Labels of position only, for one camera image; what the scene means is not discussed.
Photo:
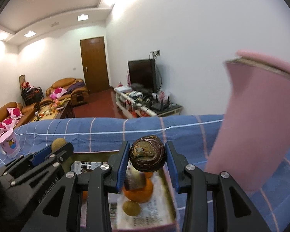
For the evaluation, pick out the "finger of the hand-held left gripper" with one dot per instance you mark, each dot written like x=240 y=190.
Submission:
x=42 y=153
x=62 y=152

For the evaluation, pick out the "purple blanket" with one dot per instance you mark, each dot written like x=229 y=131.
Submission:
x=77 y=85

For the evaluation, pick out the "dark brown mangosteen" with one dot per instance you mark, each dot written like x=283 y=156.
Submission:
x=147 y=153

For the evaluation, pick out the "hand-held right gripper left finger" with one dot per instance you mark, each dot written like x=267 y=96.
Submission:
x=122 y=171

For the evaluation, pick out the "black rack with clothes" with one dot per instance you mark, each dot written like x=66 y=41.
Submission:
x=31 y=94

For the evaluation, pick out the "white television stand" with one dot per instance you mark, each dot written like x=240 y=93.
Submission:
x=135 y=106

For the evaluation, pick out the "dark round fruit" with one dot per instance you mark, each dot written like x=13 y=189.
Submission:
x=135 y=181

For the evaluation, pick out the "brown leather armchair sofa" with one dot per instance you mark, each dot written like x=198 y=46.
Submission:
x=72 y=94

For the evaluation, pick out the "pink cartoon mug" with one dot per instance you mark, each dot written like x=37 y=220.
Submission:
x=9 y=145

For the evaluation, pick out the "brown standing board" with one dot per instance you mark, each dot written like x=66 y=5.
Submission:
x=22 y=79

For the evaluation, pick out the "black television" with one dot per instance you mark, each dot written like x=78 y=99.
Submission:
x=142 y=75

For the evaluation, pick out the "blue plaid cloth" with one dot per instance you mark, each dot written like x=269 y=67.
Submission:
x=183 y=130

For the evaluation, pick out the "pink tin box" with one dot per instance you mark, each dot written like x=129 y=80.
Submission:
x=169 y=198

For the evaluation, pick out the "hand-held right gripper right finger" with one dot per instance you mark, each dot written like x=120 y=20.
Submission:
x=172 y=171

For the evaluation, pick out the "black router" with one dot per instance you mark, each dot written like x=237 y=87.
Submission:
x=163 y=106

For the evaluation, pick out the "brown leather long sofa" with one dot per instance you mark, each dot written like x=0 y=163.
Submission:
x=0 y=111

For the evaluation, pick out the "pink box beside television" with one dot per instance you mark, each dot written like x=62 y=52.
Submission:
x=128 y=77

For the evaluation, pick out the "cluttered coffee table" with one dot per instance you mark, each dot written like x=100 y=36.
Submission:
x=50 y=111

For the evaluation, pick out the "pink electric kettle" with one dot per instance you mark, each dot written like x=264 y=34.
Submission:
x=251 y=125

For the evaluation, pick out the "wall power socket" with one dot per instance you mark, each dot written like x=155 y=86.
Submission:
x=156 y=52

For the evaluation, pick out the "square ceiling light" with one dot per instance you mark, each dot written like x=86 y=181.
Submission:
x=83 y=17
x=29 y=33

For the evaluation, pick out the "wooden door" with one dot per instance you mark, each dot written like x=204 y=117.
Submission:
x=95 y=65

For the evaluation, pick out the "printed paper sheet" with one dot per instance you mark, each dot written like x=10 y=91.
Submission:
x=152 y=210

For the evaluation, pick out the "brown kiwi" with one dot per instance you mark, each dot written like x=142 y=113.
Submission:
x=59 y=143
x=131 y=207

